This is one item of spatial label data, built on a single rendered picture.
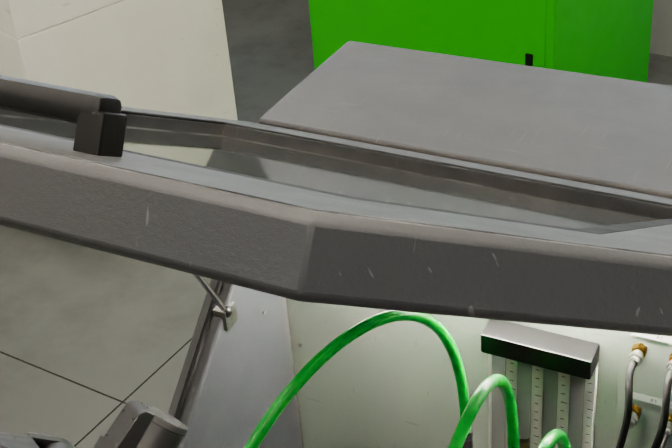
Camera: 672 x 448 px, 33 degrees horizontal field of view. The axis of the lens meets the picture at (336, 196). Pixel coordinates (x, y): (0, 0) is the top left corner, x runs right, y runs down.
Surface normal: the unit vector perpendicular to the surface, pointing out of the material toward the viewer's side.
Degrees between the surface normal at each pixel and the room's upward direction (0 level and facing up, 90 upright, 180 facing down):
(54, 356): 0
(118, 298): 0
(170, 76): 90
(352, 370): 90
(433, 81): 0
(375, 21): 90
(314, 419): 90
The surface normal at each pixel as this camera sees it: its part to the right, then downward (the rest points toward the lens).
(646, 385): -0.46, 0.49
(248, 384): 0.88, 0.18
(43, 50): 0.69, 0.33
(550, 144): -0.07, -0.85
